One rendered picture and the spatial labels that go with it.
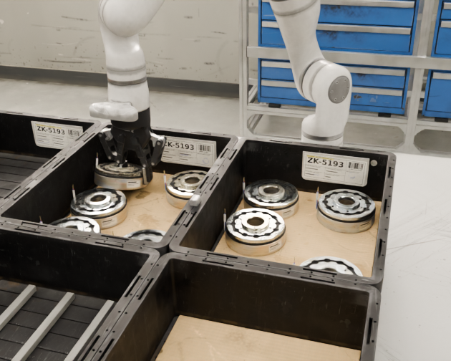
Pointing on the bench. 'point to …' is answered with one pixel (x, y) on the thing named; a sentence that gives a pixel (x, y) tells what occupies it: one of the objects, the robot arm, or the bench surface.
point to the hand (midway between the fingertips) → (135, 173)
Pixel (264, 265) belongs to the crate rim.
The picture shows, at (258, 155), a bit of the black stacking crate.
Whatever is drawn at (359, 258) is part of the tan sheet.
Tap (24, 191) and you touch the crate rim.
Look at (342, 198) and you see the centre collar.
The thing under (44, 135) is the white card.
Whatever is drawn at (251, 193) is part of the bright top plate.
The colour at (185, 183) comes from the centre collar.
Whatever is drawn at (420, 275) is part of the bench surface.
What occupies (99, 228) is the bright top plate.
